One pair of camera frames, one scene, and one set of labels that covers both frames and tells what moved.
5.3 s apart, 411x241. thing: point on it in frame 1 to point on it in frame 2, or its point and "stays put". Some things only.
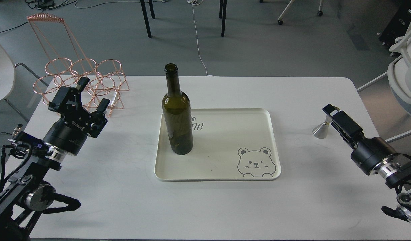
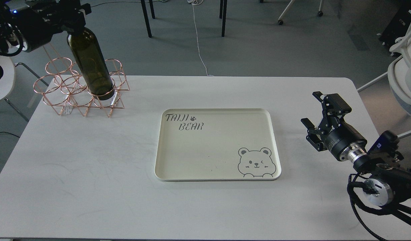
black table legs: [151, 8] stays put
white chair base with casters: [280, 20] stays put
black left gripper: [70, 134] to [36, 22]
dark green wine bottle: [177, 111] to [91, 60]
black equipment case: [397, 26] stays put
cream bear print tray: [234, 144] stays put
